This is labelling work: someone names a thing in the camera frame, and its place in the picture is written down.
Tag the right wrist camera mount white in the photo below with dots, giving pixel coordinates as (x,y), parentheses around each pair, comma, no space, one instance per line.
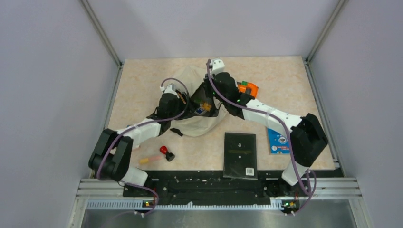
(216,66)

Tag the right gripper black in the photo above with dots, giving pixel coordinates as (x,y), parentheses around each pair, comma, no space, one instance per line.
(206,85)

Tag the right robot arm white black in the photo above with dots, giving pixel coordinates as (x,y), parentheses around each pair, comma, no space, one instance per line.
(305,135)

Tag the red black stamp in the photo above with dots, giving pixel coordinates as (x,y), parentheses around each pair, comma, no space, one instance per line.
(169,156)

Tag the orange treehouse book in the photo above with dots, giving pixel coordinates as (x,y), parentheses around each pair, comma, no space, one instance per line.
(205,106)

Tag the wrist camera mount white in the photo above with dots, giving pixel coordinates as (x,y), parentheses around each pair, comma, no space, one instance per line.
(170,89)
(216,66)

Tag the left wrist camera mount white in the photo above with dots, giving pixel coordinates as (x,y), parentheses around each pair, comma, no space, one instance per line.
(170,89)

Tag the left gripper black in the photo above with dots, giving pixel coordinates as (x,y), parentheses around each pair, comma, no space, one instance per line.
(179,101)

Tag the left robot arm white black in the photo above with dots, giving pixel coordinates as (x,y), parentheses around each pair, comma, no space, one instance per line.
(110,159)

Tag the orange tape dispenser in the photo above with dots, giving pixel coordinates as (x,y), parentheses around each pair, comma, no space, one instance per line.
(248,88)

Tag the beige canvas student bag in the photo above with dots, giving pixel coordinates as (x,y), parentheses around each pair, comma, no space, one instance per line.
(189,81)

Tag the black notebook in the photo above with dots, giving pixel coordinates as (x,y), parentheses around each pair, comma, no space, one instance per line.
(240,156)

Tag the light blue book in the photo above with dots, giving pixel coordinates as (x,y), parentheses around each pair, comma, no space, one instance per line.
(278,144)

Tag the yellow pink highlighter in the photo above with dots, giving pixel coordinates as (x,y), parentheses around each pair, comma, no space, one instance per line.
(150,159)

